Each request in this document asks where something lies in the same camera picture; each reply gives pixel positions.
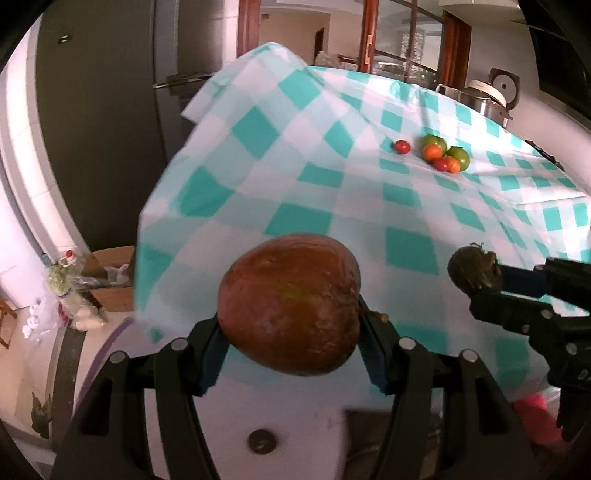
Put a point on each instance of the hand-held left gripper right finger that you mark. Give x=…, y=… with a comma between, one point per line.
x=371, y=350

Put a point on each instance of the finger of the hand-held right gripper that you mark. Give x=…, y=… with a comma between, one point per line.
x=521, y=279
x=501, y=309

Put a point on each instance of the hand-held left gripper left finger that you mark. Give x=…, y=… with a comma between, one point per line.
x=211, y=357

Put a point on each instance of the small dark wrinkled fruit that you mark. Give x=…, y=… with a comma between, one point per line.
x=474, y=268

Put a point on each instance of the large brown round fruit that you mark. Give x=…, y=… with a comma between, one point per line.
x=290, y=304

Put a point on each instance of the white foam box purple rim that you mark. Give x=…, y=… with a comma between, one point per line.
x=286, y=415

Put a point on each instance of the smooth green tomato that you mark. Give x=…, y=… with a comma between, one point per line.
x=459, y=157

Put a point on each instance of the red tomato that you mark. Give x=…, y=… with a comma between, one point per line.
x=441, y=164
x=402, y=146

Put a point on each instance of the green tomato with calyx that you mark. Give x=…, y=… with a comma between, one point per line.
x=435, y=141

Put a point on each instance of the person's right forearm pink sleeve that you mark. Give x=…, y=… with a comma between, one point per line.
x=538, y=415

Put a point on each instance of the cardboard box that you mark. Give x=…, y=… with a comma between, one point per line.
x=111, y=277

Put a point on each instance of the small orange tomato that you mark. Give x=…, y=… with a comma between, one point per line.
x=454, y=167

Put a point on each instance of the plastic bottle red cap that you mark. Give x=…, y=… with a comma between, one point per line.
x=69, y=261

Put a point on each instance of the bag of green vegetables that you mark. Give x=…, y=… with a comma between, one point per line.
x=57, y=279

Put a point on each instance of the steel pot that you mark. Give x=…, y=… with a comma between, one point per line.
x=473, y=99

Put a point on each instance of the white rice cooker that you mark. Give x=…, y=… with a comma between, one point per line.
x=501, y=87

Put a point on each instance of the teal white checked tablecloth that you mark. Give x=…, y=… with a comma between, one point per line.
x=323, y=152

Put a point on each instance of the dark grey refrigerator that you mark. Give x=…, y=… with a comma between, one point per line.
x=115, y=115

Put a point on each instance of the wooden glass door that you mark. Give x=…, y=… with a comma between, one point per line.
x=406, y=32

